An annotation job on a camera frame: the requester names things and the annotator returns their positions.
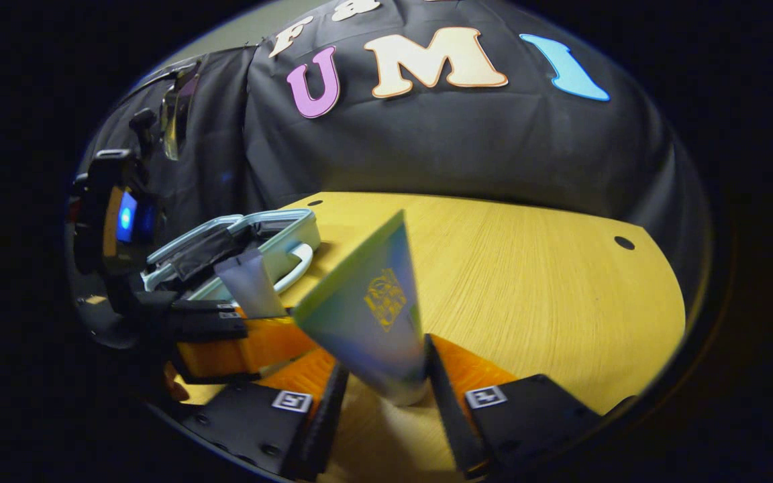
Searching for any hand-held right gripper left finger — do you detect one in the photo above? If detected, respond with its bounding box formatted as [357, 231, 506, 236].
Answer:
[182, 345, 351, 481]

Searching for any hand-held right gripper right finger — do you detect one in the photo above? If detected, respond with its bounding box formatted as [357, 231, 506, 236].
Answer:
[424, 333, 603, 479]

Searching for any small pale cosmetic tube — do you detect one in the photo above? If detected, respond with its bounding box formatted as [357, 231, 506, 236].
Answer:
[214, 247, 288, 320]

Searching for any light blue suitcase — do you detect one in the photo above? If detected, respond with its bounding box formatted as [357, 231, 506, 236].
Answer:
[142, 208, 322, 304]

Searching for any large cosmetic tube gold print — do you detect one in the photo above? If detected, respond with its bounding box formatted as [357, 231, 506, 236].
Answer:
[293, 210, 428, 407]

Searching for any black backdrop cloth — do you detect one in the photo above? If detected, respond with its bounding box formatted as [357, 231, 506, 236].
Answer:
[68, 0, 713, 316]

